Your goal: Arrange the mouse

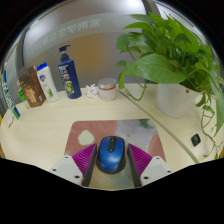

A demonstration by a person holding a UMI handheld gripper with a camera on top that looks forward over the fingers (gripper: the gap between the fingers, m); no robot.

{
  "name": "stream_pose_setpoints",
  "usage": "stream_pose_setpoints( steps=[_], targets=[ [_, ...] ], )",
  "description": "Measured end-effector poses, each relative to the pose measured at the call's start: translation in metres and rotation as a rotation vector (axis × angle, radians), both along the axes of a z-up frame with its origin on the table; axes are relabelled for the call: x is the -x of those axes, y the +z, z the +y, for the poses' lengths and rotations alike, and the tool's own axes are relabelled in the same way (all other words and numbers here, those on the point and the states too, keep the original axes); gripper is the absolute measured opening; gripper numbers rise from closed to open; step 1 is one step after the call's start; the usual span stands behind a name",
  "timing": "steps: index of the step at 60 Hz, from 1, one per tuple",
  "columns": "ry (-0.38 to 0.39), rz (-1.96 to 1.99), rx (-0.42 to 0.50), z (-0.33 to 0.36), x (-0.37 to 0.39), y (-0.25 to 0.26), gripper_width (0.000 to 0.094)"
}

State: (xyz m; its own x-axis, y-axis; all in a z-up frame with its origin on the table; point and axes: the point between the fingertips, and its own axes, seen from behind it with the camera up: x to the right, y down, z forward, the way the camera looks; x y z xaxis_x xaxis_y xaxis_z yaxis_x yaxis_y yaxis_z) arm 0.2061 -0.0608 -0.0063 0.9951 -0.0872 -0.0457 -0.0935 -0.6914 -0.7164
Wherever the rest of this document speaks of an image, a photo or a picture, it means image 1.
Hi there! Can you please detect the small pink lidded jar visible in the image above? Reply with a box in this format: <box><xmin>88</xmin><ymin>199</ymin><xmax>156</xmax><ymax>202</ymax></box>
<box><xmin>97</xmin><ymin>77</ymin><xmax>118</xmax><ymax>102</ymax></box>

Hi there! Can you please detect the brown cracker box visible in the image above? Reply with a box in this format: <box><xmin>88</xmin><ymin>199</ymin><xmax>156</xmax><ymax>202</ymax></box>
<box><xmin>17</xmin><ymin>65</ymin><xmax>47</xmax><ymax>109</ymax></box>

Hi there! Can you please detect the small black square object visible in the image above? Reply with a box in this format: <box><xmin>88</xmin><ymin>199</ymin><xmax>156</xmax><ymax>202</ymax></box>
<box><xmin>190</xmin><ymin>133</ymin><xmax>202</xmax><ymax>147</ymax></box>

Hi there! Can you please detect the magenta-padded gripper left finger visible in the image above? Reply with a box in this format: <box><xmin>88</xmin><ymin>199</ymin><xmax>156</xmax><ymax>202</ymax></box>
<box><xmin>49</xmin><ymin>143</ymin><xmax>99</xmax><ymax>188</ymax></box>

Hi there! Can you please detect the dark blue pump bottle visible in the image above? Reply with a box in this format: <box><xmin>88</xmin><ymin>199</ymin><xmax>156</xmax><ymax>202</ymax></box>
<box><xmin>57</xmin><ymin>44</ymin><xmax>83</xmax><ymax>100</ymax></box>

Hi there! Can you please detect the small white crumpled object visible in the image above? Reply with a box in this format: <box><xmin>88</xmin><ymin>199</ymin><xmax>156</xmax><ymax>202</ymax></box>
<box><xmin>85</xmin><ymin>83</ymin><xmax>100</xmax><ymax>99</ymax></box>

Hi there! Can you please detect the white and green shuttlecock tube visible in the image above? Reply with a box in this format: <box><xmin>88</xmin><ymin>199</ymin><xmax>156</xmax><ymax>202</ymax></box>
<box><xmin>1</xmin><ymin>69</ymin><xmax>21</xmax><ymax>120</ymax></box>

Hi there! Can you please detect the white bottle with blue cap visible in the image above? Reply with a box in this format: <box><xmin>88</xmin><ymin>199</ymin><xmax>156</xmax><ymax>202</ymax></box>
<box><xmin>36</xmin><ymin>62</ymin><xmax>61</xmax><ymax>104</ymax></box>

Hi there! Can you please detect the clear bottle with green label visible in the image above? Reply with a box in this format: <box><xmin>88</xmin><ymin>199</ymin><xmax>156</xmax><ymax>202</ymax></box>
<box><xmin>17</xmin><ymin>81</ymin><xmax>28</xmax><ymax>110</ymax></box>

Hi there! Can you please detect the pastel floral mouse pad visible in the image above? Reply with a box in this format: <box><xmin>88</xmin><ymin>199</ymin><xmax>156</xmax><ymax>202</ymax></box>
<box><xmin>63</xmin><ymin>118</ymin><xmax>167</xmax><ymax>191</ymax></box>

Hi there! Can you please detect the blue and black computer mouse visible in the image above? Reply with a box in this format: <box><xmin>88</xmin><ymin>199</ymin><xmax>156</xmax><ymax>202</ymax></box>
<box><xmin>95</xmin><ymin>135</ymin><xmax>128</xmax><ymax>175</ymax></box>

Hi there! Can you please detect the green plant in white pot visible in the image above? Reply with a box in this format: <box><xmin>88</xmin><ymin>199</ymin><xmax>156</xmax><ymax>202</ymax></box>
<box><xmin>114</xmin><ymin>12</ymin><xmax>224</xmax><ymax>160</ymax></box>

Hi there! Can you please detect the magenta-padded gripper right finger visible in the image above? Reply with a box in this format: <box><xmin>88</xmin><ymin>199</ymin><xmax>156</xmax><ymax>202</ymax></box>
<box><xmin>126</xmin><ymin>143</ymin><xmax>175</xmax><ymax>189</ymax></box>

